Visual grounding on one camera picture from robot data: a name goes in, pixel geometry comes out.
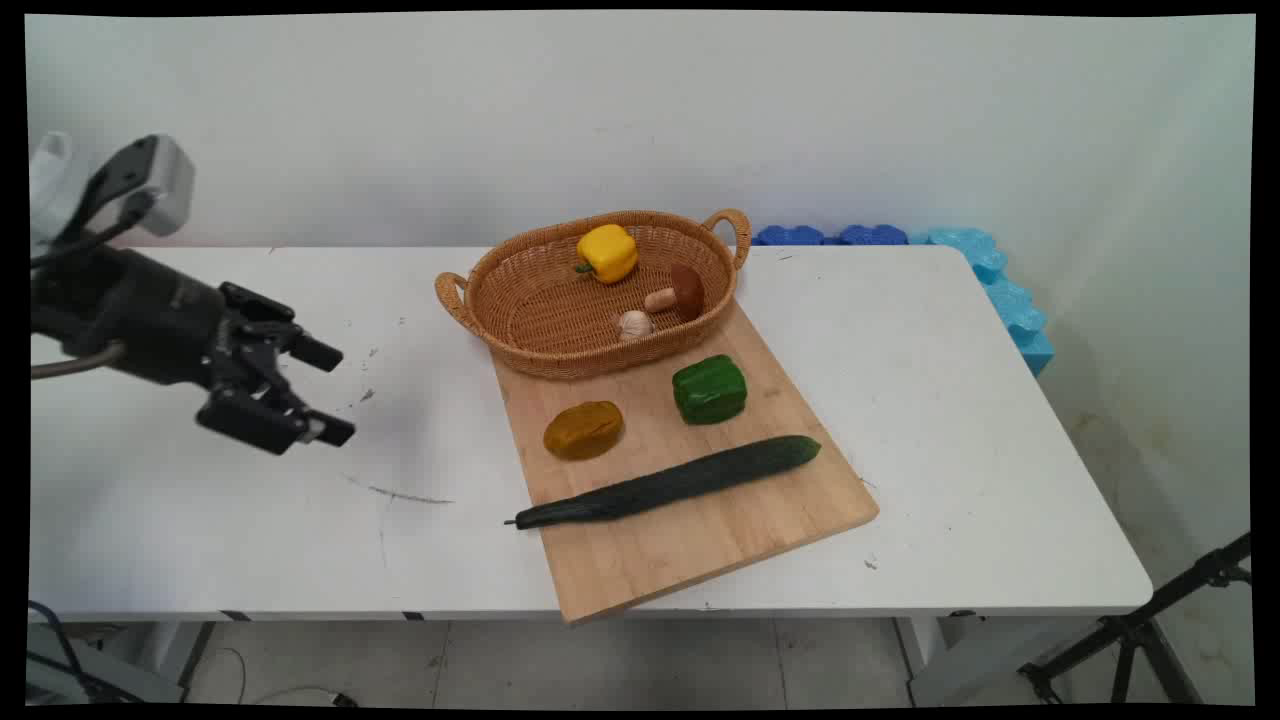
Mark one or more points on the yellow bell pepper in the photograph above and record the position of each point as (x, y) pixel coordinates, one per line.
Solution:
(608, 252)

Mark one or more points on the dark green cucumber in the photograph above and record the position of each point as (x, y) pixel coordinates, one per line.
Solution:
(660, 484)

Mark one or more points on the green bell pepper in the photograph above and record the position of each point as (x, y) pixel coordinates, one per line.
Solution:
(710, 390)

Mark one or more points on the wooden cutting board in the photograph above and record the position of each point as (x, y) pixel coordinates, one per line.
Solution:
(680, 545)

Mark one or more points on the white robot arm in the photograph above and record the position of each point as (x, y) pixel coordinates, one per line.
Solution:
(50, 185)

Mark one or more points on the white garlic bulb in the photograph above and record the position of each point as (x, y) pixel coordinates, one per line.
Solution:
(635, 325)

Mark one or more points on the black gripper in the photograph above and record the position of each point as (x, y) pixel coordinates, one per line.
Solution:
(140, 310)

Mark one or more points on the dark blue foam mat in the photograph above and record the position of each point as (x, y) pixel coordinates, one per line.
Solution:
(872, 235)
(790, 236)

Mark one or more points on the white table leg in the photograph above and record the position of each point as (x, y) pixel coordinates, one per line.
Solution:
(918, 655)
(170, 650)

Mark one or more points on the light blue foam mat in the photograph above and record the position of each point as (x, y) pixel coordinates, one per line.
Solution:
(1010, 300)

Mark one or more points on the brown mushroom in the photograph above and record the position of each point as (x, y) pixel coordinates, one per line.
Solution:
(686, 290)

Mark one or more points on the yellow-brown potato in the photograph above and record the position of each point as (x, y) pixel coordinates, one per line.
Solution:
(583, 431)

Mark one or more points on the woven wicker basket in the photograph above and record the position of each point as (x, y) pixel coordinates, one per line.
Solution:
(560, 320)

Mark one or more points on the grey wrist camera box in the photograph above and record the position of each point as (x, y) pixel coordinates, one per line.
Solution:
(168, 190)

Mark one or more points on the black tripod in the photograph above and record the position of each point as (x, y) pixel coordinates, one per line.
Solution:
(1130, 632)

